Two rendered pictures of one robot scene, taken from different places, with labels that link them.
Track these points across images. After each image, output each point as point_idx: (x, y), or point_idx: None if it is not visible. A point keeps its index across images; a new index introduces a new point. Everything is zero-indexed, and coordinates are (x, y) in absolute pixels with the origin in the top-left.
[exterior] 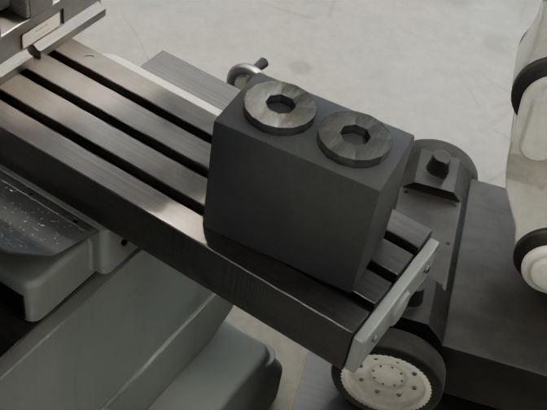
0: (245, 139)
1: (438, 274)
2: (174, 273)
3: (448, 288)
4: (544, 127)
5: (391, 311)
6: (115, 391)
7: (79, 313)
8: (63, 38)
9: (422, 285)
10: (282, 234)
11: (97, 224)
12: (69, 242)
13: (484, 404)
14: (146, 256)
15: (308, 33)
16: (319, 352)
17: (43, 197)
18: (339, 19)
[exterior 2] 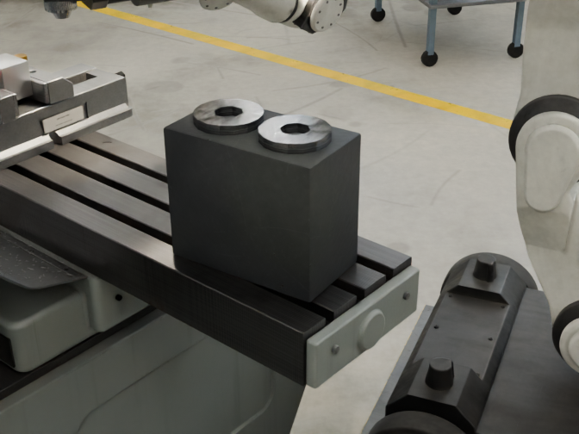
0: (190, 140)
1: (476, 365)
2: (201, 369)
3: (487, 379)
4: (542, 170)
5: (358, 327)
6: None
7: (77, 375)
8: (86, 129)
9: (449, 365)
10: (238, 244)
11: (88, 274)
12: (52, 282)
13: None
14: (156, 332)
15: (409, 219)
16: (281, 369)
17: (43, 253)
18: (442, 207)
